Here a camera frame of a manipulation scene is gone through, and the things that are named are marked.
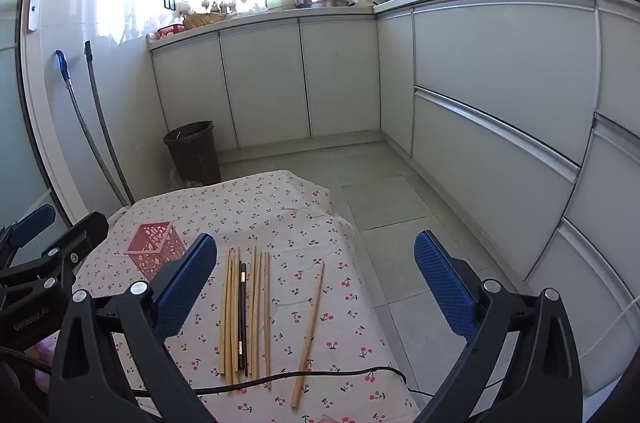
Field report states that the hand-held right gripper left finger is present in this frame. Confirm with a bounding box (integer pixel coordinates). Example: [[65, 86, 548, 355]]
[[49, 232, 218, 423]]

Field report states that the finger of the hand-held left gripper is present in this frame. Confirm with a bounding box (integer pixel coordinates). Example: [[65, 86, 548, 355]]
[[0, 204, 57, 272], [0, 211, 109, 292]]

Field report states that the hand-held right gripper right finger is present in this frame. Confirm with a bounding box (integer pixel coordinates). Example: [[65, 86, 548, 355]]
[[413, 229, 584, 423]]

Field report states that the pink perforated utensil basket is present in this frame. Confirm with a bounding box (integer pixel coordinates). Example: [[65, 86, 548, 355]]
[[124, 219, 189, 282]]

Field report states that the black chopstick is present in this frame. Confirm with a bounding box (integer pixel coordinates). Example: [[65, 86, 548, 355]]
[[238, 261, 245, 365], [243, 263, 249, 377]]

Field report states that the light wooden chopstick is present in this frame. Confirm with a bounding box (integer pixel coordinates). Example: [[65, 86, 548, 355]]
[[232, 247, 241, 373], [290, 261, 326, 409]]

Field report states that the bunch of wooden chopsticks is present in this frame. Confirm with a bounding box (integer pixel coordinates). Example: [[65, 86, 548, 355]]
[[218, 245, 274, 390]]

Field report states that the cherry print tablecloth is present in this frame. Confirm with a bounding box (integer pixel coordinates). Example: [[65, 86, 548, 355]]
[[75, 170, 421, 423]]

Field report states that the dark brown trash bin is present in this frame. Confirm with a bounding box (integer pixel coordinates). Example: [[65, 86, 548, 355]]
[[163, 120, 222, 188]]

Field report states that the grey metal pole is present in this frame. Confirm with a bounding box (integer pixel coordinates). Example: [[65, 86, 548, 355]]
[[83, 41, 136, 204]]

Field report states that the white drawer cabinet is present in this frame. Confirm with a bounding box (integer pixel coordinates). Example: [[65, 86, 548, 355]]
[[375, 0, 640, 404]]

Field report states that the white sink cabinet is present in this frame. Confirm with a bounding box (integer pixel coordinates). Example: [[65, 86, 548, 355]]
[[149, 10, 382, 152]]

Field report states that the wicker basket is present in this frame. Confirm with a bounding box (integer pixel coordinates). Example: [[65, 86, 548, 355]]
[[182, 12, 229, 29]]

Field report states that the black cable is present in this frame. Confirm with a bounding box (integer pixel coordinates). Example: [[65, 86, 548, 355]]
[[132, 366, 436, 399]]

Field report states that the blue-handled mop pole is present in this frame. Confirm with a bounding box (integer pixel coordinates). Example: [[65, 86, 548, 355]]
[[54, 49, 127, 210]]

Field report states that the white power cable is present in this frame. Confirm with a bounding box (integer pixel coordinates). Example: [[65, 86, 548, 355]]
[[591, 297, 640, 355]]

